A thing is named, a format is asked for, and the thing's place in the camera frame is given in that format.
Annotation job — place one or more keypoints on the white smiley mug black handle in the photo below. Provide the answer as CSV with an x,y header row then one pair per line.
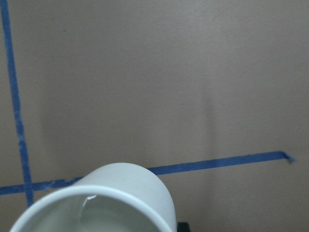
x,y
118,197

